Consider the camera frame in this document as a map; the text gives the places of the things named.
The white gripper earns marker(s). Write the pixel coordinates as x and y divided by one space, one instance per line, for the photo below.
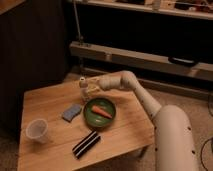
105 83

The clear plastic bottle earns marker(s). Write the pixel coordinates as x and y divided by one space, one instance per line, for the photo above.
84 87

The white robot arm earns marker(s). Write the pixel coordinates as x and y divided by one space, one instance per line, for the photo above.
173 132

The orange carrot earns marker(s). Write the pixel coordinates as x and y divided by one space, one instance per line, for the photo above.
100 111

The green bowl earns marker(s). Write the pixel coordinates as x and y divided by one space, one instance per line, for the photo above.
95 120

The metal pole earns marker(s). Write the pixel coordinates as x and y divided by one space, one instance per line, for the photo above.
80 38

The blue sponge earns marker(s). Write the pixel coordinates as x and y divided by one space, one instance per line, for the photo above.
71 112

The wooden table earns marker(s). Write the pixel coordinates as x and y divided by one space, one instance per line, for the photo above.
130 131

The black white striped case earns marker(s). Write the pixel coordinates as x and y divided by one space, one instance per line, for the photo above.
85 144

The white paper cup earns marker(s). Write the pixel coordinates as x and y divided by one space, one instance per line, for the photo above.
37 130

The white shelf board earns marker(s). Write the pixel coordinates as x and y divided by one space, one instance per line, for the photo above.
143 8

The long grey case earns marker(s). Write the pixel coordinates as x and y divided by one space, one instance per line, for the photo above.
140 60

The black case handle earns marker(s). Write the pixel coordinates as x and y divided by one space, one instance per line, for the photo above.
183 62

